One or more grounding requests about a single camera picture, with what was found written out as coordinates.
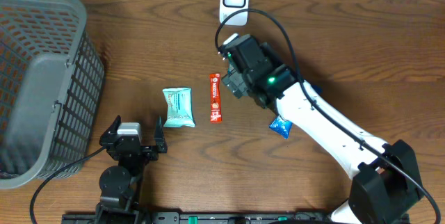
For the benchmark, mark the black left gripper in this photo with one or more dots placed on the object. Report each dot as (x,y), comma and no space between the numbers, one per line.
(149,154)

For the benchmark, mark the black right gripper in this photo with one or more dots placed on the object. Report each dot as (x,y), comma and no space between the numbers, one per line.
(234,81)

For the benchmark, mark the red coffee stick sachet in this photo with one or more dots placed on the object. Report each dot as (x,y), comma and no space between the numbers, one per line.
(215,104)

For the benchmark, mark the mint green wipes pack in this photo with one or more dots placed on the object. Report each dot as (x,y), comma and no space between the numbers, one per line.
(179,103)

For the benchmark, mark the blue Oreo cookie pack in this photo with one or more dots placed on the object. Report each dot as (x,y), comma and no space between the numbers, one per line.
(281,126)

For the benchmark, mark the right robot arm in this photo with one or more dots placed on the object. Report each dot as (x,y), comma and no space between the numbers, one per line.
(385,178)

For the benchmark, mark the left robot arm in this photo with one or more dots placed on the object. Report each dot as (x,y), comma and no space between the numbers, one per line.
(121,184)

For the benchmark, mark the grey plastic basket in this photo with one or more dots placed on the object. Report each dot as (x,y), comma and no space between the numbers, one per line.
(51,84)

